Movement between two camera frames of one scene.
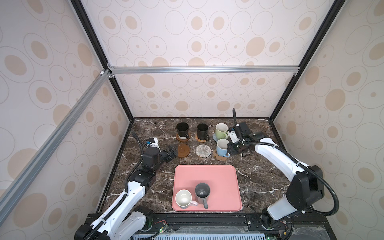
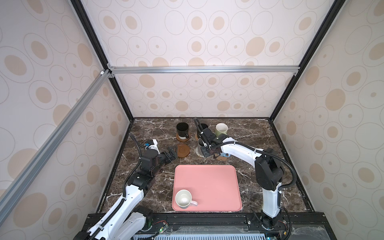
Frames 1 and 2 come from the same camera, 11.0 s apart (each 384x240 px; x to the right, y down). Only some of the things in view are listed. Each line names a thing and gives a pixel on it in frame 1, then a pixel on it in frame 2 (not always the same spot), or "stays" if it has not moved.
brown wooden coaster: (183, 150) stays
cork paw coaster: (219, 157) stays
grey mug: (202, 192) → (199, 145)
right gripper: (230, 147) → (205, 154)
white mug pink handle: (183, 199) stays
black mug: (202, 131) stays
